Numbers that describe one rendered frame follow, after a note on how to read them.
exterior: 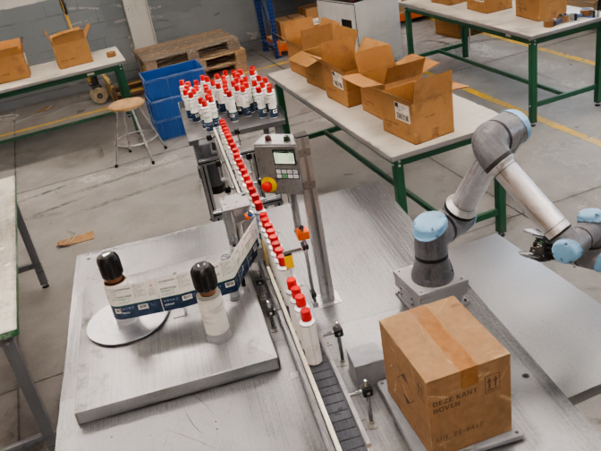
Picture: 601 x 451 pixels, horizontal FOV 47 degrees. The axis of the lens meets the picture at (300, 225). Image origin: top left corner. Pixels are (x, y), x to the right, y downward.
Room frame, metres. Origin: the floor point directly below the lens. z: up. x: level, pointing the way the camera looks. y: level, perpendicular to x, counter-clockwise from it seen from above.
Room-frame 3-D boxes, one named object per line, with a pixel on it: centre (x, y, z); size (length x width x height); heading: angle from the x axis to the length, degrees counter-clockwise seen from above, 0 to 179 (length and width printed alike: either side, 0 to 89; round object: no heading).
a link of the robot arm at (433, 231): (2.08, -0.44, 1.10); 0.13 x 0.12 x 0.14; 130
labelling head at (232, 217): (2.53, 0.24, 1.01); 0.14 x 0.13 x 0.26; 9
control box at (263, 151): (2.25, 0.02, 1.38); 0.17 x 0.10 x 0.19; 64
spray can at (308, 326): (1.78, 0.03, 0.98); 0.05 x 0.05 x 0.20
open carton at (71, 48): (7.35, 1.97, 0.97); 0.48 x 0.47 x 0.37; 19
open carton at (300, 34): (5.50, -0.31, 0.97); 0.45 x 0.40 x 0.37; 108
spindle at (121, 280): (2.21, 0.70, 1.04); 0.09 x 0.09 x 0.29
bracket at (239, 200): (2.53, 0.24, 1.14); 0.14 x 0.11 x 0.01; 9
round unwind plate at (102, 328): (2.21, 0.70, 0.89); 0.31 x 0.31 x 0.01
